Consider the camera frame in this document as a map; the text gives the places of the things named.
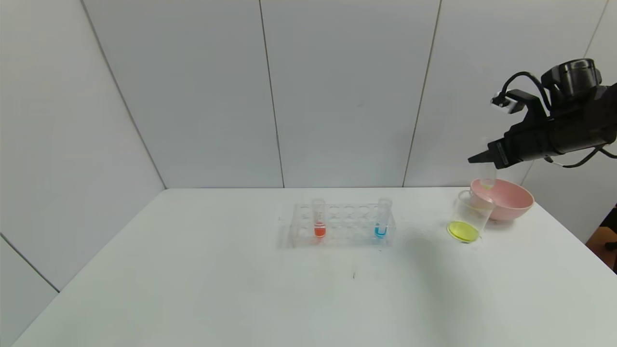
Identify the test tube with yellow pigment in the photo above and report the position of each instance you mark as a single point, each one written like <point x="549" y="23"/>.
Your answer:
<point x="487" y="180"/>

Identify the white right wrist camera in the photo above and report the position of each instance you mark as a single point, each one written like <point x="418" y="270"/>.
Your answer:
<point x="523" y="102"/>

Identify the test tube with red pigment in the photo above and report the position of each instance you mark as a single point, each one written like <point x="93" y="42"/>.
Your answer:
<point x="319" y="230"/>

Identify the pink plastic bowl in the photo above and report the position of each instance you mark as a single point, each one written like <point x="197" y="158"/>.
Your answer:
<point x="513" y="200"/>

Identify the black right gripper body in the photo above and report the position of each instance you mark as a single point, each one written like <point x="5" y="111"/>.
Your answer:
<point x="501" y="153"/>

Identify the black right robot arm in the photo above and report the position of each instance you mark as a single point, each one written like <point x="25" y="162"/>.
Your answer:
<point x="588" y="120"/>

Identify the clear glass beaker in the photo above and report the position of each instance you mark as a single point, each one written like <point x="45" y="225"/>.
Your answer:
<point x="465" y="230"/>

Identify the clear plastic test tube rack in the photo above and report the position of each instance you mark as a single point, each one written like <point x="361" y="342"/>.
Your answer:
<point x="347" y="226"/>

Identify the test tube with blue pigment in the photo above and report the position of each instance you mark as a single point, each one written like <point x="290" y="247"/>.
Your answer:
<point x="381" y="231"/>

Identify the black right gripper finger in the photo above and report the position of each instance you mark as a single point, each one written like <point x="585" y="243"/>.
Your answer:
<point x="489" y="155"/>

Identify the dark background object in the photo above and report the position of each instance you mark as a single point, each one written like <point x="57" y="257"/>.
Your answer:
<point x="612" y="246"/>

